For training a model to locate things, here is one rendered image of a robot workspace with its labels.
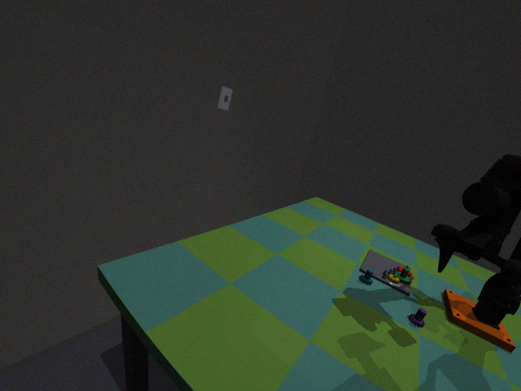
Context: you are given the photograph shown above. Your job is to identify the purple gear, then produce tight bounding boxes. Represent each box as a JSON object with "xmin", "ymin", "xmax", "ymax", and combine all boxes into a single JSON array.
[{"xmin": 409, "ymin": 308, "xmax": 427, "ymax": 327}]

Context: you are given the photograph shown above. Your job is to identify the red gear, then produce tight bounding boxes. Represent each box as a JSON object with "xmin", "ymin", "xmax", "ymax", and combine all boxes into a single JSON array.
[{"xmin": 396, "ymin": 266, "xmax": 411, "ymax": 277}]

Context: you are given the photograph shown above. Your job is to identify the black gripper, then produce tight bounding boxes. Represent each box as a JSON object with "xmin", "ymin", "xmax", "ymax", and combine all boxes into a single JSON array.
[{"xmin": 431, "ymin": 216, "xmax": 521, "ymax": 301}]

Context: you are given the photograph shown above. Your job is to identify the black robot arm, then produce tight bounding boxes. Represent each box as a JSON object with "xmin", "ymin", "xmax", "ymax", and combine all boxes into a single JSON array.
[{"xmin": 452, "ymin": 154, "xmax": 521, "ymax": 330}]

